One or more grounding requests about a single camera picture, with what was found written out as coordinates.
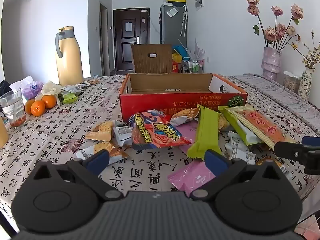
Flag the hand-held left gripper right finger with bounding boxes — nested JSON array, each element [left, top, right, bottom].
[[189, 149, 288, 200]]

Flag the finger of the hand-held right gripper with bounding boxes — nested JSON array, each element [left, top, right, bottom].
[[273, 141, 320, 175], [301, 136, 320, 147]]

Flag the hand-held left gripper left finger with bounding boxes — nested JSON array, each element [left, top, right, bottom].
[[27, 149, 124, 201]]

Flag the orange biscuit packet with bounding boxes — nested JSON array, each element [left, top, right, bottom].
[[75, 141, 130, 161], [85, 121, 114, 141], [217, 114, 230, 130], [255, 156, 289, 179]]

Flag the white black snack packet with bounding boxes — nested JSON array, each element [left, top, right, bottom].
[[224, 142, 257, 165], [227, 131, 248, 145]]

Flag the long green snack packet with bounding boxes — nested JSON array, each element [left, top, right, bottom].
[[187, 104, 222, 160]]

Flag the pink snack packet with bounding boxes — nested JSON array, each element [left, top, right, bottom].
[[167, 160, 217, 197], [175, 124, 200, 145]]

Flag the small white snack packet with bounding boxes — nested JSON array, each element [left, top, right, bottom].
[[112, 126, 133, 147]]

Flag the orange label cracker packet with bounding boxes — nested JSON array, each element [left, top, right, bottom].
[[236, 109, 287, 150]]

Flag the green white snack packet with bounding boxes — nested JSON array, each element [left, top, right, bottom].
[[218, 106, 263, 146]]

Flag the silver orange snack packet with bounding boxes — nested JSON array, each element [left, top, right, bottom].
[[171, 107, 200, 127]]

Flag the red blue chips bag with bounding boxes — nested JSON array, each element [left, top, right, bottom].
[[129, 110, 198, 151]]

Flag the red cardboard box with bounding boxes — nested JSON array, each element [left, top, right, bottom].
[[119, 73, 248, 122]]

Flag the floral patterned vase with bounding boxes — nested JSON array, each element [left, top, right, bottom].
[[297, 67, 313, 102]]

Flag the grey patterned cloth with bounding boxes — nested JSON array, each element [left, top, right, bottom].
[[230, 74, 320, 135]]

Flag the clear storage jar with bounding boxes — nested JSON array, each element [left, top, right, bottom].
[[282, 70, 300, 94]]

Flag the small green snack packet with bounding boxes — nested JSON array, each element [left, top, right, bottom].
[[62, 92, 77, 104]]

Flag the small white green packet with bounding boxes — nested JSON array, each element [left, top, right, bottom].
[[60, 85, 84, 94]]

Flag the cream plastic bag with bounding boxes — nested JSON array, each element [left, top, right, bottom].
[[35, 81, 63, 105]]

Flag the yellow flower branches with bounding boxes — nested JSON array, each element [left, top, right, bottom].
[[291, 30, 320, 69]]

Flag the pink vase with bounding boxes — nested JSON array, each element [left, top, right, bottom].
[[261, 47, 282, 80]]

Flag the purple tissue packet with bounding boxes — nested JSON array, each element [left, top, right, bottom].
[[21, 81, 43, 100]]

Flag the yellow container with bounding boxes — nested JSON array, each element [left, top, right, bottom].
[[0, 116, 9, 148]]

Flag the clear drinking glass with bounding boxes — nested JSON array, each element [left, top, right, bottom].
[[0, 88, 27, 130]]

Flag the yellow thermos jug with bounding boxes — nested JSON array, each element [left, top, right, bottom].
[[55, 26, 84, 86]]

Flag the red gift box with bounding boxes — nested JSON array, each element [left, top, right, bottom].
[[172, 54, 183, 73]]

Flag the white tissue paper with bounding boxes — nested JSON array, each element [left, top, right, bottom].
[[11, 76, 34, 90]]

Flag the white dried grass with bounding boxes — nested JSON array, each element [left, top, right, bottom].
[[187, 39, 205, 60]]

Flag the blue plastic basket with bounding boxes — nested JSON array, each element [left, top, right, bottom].
[[172, 45, 190, 55]]

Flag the dark brown door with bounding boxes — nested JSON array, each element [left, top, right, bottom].
[[113, 8, 150, 72]]

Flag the dried pink roses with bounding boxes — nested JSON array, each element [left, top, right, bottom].
[[246, 0, 304, 49]]

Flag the dark cloth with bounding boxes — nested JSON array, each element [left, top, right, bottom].
[[0, 80, 12, 98]]

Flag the grey refrigerator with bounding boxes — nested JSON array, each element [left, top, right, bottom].
[[160, 2, 188, 47]]

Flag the white umbrella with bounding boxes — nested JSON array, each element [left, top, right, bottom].
[[180, 5, 188, 37]]

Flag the paper sheet on refrigerator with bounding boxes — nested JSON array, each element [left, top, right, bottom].
[[166, 6, 179, 18]]

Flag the wire rack with bottles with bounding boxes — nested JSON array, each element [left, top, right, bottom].
[[182, 57, 205, 73]]

